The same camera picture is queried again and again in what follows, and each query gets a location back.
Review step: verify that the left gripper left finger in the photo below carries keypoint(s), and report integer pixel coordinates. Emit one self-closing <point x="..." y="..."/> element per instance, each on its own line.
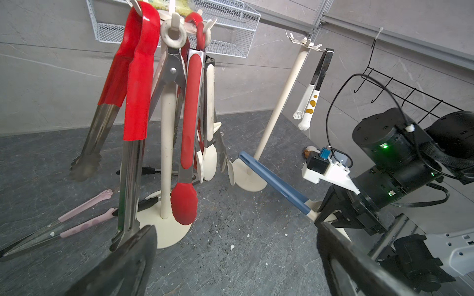
<point x="126" y="271"/>

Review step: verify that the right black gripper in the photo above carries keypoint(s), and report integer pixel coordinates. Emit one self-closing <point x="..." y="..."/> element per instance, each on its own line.
<point x="351" y="211"/>

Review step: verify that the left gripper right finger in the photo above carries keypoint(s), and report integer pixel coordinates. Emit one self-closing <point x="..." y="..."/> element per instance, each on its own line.
<point x="347" y="268"/>

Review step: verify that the blue handled cream tongs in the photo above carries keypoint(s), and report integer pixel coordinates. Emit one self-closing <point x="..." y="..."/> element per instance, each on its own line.
<point x="306" y="206"/>

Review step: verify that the cream utensil stand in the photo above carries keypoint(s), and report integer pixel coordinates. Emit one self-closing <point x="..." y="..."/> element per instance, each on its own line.
<point x="277" y="111"/>
<point x="169" y="231"/>

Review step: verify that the slim white tongs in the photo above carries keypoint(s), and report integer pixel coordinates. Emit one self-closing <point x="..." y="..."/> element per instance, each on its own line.
<point x="306" y="108"/>

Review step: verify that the red sleeved steel tongs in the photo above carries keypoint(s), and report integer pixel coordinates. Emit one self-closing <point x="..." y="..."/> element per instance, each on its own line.
<point x="129" y="84"/>

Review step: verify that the red handled steel tongs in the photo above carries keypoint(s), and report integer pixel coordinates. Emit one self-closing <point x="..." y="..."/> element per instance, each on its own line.
<point x="220" y="146"/>

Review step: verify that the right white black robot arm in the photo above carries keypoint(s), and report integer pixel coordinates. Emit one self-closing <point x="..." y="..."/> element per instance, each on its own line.
<point x="406" y="158"/>

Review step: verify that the red pink paw tongs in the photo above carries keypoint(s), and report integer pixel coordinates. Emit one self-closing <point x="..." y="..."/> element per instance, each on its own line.
<point x="56" y="230"/>

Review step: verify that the black tipped steel tongs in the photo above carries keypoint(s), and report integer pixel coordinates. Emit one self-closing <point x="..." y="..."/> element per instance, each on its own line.
<point x="149" y="189"/>

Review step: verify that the brown white plush toy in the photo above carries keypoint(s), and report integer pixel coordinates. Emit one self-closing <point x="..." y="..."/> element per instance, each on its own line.
<point x="307" y="151"/>

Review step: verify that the yellow packet in basket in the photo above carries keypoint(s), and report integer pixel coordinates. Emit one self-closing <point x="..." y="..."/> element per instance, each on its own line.
<point x="181" y="6"/>

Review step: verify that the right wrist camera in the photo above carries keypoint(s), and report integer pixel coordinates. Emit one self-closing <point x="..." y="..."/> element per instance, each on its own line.
<point x="321" y="167"/>

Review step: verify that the black wire wall hook rack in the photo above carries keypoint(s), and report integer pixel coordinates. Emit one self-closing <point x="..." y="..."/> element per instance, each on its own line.
<point x="411" y="98"/>

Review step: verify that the white wire mesh basket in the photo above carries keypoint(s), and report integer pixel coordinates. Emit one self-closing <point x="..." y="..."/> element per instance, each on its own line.
<point x="232" y="35"/>

